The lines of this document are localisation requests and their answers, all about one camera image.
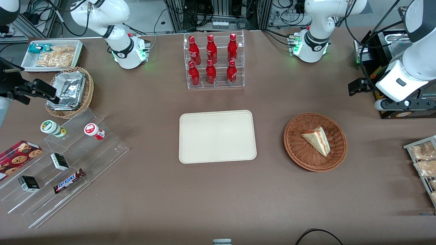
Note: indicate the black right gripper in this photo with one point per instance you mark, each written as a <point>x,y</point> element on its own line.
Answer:
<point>7,82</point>

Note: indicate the triangular sandwich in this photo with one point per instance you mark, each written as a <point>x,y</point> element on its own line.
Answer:
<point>315,139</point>

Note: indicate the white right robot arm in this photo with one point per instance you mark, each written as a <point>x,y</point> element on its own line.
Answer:
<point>115,13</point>

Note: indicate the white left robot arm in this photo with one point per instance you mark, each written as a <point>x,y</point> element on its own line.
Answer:
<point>316,20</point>

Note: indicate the light tan wicker basket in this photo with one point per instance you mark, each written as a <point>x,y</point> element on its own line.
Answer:
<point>89,92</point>

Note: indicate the brown round wicker basket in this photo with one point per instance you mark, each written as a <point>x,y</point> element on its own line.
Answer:
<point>299,149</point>

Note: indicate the tray of packaged snacks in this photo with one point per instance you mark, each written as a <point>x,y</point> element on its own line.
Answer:
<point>423,182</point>

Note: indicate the cream plastic tray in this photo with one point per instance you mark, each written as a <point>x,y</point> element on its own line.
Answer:
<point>218,136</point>

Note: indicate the silver foil container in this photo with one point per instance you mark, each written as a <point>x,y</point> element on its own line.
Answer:
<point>69,88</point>

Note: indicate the clear bag of crackers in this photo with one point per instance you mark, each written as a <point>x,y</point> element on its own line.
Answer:
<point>54,60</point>
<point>64,50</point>

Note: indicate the white rectangular plastic bin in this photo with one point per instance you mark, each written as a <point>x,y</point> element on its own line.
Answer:
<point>27,63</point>

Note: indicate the green lid white cup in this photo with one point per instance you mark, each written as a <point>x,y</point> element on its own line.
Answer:
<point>49,127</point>

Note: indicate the black glass display case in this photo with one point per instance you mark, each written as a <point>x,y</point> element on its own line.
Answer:
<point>388,115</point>

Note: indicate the teal snack packet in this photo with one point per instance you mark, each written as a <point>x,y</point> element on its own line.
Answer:
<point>35,48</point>

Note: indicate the red lid white cup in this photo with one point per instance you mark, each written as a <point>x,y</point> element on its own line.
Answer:
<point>92,130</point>

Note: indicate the small black carton box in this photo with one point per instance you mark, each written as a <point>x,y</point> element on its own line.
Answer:
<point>60,162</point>
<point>29,184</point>

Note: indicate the red plaid cookie box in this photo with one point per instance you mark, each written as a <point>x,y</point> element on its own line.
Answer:
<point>17,158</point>

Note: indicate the clear acrylic stepped stand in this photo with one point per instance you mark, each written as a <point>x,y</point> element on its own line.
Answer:
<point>98,160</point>

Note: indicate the clear bag of pastry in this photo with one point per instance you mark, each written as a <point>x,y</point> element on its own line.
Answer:
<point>434,197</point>
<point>433,184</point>
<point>424,151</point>
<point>427,168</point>

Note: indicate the Snickers chocolate bar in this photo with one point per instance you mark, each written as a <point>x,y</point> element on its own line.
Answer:
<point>68,181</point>

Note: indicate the red cola bottle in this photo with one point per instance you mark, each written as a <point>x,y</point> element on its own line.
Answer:
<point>211,74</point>
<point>194,51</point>
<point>232,49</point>
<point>232,74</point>
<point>194,75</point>
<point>211,50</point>

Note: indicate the clear acrylic bottle rack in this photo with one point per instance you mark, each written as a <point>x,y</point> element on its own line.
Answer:
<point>221,54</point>

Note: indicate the small grey device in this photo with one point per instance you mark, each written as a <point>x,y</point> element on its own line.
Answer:
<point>222,242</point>

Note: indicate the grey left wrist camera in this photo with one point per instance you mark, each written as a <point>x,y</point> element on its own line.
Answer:
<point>380,105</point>

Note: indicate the aluminium frame equipment rack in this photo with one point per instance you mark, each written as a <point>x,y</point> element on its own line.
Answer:
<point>177,13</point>

